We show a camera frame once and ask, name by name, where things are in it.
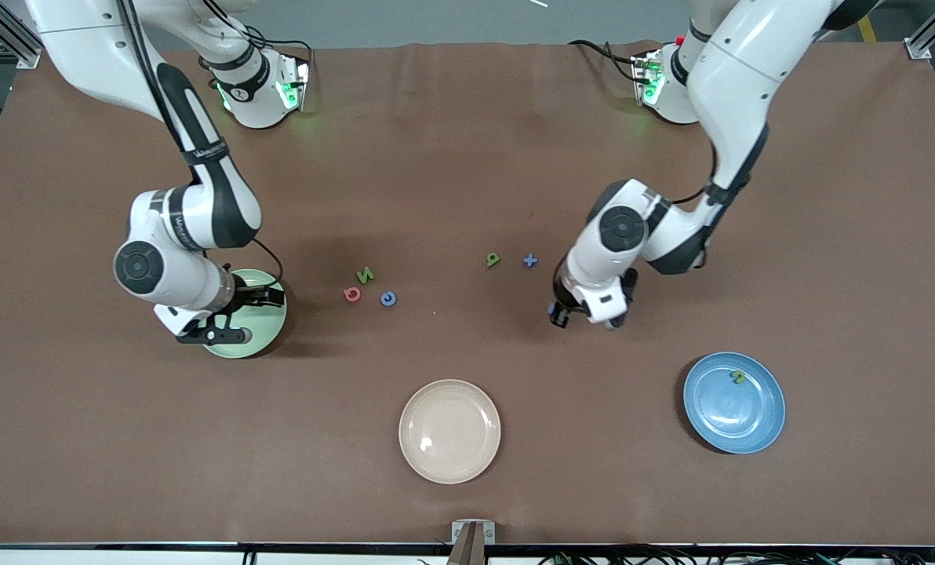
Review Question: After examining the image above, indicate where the mint green plate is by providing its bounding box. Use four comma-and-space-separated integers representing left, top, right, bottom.
201, 268, 288, 359

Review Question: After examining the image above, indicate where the blue plate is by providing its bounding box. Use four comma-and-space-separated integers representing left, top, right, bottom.
683, 352, 786, 455

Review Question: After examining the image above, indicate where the beige plate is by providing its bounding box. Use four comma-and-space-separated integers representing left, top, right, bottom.
398, 380, 502, 485

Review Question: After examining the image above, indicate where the brown table mat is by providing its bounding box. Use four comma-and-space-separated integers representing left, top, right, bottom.
0, 41, 935, 548

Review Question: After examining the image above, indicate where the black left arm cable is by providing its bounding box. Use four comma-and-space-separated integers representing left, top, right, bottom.
568, 39, 721, 206

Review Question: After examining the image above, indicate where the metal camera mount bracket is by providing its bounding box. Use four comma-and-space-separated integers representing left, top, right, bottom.
447, 519, 497, 565

